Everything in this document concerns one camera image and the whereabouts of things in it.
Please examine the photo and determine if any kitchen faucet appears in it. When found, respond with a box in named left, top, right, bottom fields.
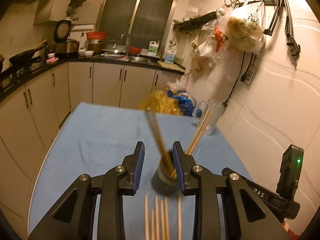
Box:
left=120, top=33, right=131, bottom=58

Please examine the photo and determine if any right hand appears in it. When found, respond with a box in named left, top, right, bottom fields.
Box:
left=281, top=220, right=301, bottom=240

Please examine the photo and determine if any blue towel table mat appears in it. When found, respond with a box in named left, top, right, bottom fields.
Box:
left=28, top=103, right=252, bottom=239

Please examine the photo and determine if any dark utensil holder cup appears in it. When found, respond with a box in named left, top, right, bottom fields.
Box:
left=151, top=159, right=180, bottom=197

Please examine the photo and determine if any clear glass beer mug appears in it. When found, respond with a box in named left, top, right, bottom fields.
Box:
left=192, top=99, right=225, bottom=135

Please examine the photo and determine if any blue plastic bag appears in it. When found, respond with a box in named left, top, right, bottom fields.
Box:
left=167, top=90, right=197, bottom=116

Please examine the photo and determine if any yellow plastic bag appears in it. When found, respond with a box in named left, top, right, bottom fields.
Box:
left=138, top=90, right=183, bottom=115

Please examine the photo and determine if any black wok pan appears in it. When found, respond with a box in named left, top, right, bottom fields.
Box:
left=9, top=40, right=48, bottom=67

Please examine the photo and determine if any black rice cooker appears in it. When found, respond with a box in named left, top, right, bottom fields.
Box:
left=54, top=17, right=80, bottom=56

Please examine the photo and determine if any wooden cutting board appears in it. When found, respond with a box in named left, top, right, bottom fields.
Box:
left=157, top=61, right=185, bottom=73

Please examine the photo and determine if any glass pot lid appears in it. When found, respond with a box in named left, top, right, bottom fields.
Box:
left=102, top=40, right=125, bottom=55

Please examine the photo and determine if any blue white detergent bottle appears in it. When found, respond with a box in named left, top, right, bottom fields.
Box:
left=164, top=48, right=176, bottom=63

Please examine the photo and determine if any red basin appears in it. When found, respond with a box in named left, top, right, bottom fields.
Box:
left=86, top=31, right=107, bottom=40

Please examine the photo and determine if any white plastic bag with bread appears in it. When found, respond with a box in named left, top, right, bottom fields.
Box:
left=218, top=2, right=265, bottom=54

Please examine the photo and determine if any green detergent bottle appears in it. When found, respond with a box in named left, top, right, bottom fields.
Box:
left=147, top=41, right=160, bottom=57

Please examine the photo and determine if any black power cable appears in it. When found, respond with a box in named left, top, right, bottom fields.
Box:
left=222, top=51, right=258, bottom=107

